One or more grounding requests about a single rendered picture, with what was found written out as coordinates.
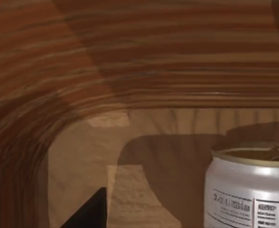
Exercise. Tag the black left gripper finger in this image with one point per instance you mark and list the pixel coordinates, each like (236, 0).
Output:
(94, 212)

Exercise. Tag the silver can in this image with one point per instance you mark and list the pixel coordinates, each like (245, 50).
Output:
(248, 187)

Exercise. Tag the wooden cupboard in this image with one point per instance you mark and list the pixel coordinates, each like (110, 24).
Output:
(130, 71)

